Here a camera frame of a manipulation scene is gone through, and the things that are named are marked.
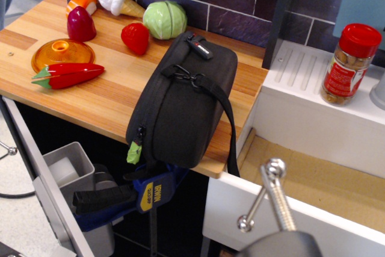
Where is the black zipper bag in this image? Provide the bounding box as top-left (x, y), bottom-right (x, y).
top-left (126, 31), bottom-right (239, 175)

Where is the green tape zipper pull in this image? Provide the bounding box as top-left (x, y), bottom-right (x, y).
top-left (126, 142), bottom-right (142, 165)

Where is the toy ice cream cone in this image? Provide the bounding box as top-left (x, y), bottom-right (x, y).
top-left (99, 0), bottom-right (145, 18)

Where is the toy salmon sushi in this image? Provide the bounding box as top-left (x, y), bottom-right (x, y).
top-left (66, 0), bottom-right (97, 17)

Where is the toy green cabbage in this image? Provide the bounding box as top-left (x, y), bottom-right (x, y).
top-left (143, 1), bottom-right (188, 40)

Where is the toy purple eggplant half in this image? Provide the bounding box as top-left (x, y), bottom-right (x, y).
top-left (67, 6), bottom-right (97, 42)

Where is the toy red strawberry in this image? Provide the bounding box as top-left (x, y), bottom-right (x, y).
top-left (121, 22), bottom-right (149, 55)

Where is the orange plastic pot lid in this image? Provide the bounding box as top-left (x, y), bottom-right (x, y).
top-left (31, 39), bottom-right (96, 72)

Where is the toy red chili pepper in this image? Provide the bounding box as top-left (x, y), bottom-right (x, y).
top-left (31, 63), bottom-right (105, 89)

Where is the white sink drainboard unit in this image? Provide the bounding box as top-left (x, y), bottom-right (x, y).
top-left (237, 41), bottom-right (384, 177)

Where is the grey plastic bin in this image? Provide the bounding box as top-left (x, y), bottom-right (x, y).
top-left (43, 142), bottom-right (115, 256)

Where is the silver knob at left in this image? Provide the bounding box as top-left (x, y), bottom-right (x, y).
top-left (0, 142), bottom-right (18, 159)

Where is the blue Irwin bar clamp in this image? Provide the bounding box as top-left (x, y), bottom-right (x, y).
top-left (72, 163), bottom-right (189, 256)

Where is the light blue panel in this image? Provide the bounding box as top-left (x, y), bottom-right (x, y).
top-left (333, 0), bottom-right (384, 37)

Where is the nut jar red lid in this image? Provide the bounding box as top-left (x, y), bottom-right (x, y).
top-left (320, 23), bottom-right (383, 106)

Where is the grey metal cup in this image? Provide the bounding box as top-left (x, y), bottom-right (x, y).
top-left (369, 75), bottom-right (385, 110)

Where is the grey cabinet door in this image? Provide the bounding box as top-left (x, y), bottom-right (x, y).
top-left (1, 96), bottom-right (94, 256)

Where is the white open drawer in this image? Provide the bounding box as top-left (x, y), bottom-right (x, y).
top-left (203, 131), bottom-right (384, 256)

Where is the dark grey shelf post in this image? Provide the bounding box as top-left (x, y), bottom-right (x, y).
top-left (262, 0), bottom-right (292, 69)

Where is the black bag strap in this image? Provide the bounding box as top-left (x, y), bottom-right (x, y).
top-left (160, 64), bottom-right (241, 178)

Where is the black cable on floor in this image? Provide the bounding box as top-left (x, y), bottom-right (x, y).
top-left (0, 190), bottom-right (36, 199)

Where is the silver clamp screw handle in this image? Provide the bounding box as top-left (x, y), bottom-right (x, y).
top-left (237, 158), bottom-right (297, 233)

